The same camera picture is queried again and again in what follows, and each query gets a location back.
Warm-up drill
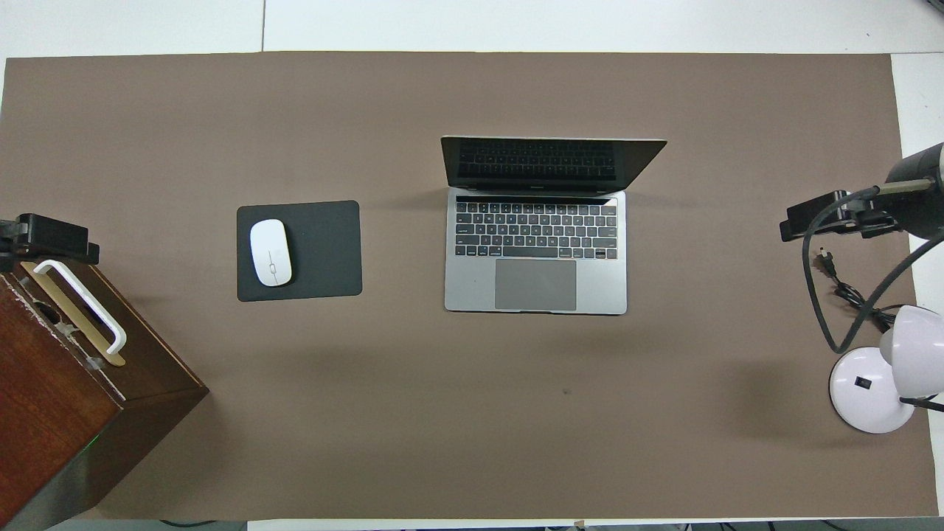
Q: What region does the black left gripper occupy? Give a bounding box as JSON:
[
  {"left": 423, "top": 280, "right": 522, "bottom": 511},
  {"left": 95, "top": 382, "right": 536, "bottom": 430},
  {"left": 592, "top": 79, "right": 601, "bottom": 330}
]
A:
[{"left": 0, "top": 214, "right": 100, "bottom": 272}]

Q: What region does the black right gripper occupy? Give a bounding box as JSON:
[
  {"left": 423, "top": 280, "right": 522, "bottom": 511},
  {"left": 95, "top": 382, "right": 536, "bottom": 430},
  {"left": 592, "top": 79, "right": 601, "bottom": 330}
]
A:
[{"left": 780, "top": 190, "right": 897, "bottom": 243}]

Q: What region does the grey laptop computer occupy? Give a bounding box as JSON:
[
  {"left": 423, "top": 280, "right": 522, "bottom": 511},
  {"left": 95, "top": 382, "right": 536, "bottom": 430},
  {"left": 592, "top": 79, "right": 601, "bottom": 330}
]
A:
[{"left": 440, "top": 136, "right": 668, "bottom": 316}]

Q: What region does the gold metal strip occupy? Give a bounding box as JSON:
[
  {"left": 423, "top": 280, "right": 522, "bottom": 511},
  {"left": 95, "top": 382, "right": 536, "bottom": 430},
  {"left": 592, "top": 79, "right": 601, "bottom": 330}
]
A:
[{"left": 20, "top": 260, "right": 126, "bottom": 367}]

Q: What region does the dark wooden box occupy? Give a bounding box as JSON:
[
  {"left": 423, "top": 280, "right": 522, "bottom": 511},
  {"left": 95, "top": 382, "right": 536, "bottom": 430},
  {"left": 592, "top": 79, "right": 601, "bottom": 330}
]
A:
[{"left": 0, "top": 230, "right": 210, "bottom": 529}]

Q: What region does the white desk lamp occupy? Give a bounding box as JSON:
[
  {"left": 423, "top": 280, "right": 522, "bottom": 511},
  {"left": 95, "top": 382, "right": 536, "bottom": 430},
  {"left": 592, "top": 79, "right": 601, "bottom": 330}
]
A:
[{"left": 829, "top": 305, "right": 944, "bottom": 434}]

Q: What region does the white computer mouse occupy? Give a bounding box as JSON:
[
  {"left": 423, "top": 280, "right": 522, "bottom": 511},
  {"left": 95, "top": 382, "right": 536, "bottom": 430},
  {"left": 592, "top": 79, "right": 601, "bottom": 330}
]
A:
[{"left": 249, "top": 219, "right": 293, "bottom": 288}]

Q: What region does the black mouse pad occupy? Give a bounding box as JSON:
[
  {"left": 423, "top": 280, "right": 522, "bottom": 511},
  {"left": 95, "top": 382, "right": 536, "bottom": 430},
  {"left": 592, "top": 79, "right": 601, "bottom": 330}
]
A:
[{"left": 236, "top": 200, "right": 364, "bottom": 303}]

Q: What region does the brown table mat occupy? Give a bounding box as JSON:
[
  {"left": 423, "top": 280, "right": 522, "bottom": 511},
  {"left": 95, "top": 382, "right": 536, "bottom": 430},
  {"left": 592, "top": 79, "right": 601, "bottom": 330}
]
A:
[{"left": 0, "top": 51, "right": 939, "bottom": 521}]

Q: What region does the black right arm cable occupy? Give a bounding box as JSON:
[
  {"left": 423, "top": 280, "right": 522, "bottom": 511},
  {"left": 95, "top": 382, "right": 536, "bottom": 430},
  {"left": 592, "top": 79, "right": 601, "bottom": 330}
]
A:
[{"left": 802, "top": 184, "right": 944, "bottom": 354}]

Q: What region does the white box handle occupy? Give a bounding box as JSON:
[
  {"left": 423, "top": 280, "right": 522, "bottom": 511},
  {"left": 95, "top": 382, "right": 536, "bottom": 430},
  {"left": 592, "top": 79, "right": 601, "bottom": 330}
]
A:
[{"left": 32, "top": 259, "right": 128, "bottom": 356}]

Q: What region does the black lamp power cord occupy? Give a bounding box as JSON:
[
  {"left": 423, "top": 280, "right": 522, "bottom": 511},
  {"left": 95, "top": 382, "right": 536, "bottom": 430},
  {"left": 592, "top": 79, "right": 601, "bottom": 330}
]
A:
[{"left": 813, "top": 249, "right": 897, "bottom": 329}]

